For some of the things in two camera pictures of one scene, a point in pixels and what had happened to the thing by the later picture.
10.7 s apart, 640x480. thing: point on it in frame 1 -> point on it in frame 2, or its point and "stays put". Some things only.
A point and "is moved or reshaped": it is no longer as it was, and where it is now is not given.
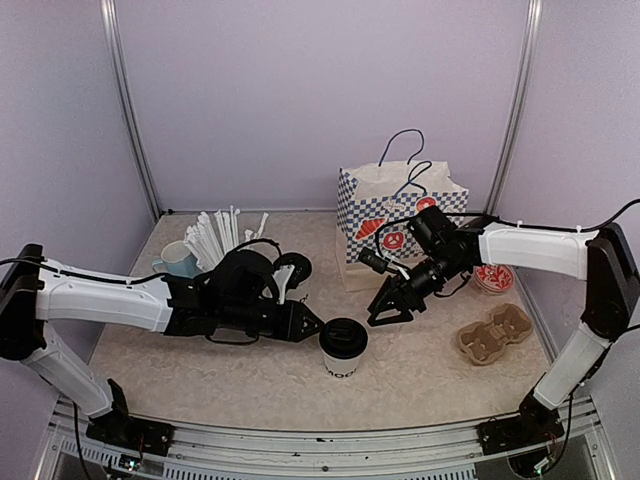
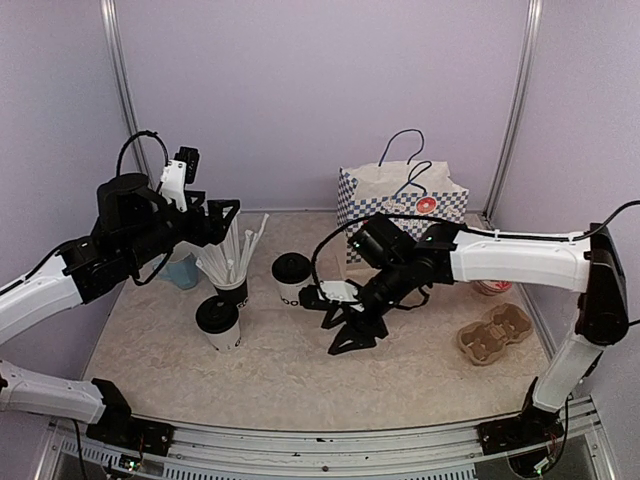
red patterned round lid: x=494 y=279 stays put
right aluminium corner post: x=526 y=79 stays put
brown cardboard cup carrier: x=484 y=343 stays put
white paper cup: x=342 y=367 is moved or reshaped
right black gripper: x=401 y=291 -> x=360 y=327
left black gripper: x=292 y=329 -> x=200 y=234
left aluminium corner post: x=114 y=31 stays put
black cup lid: x=343 y=338 is moved or reshaped
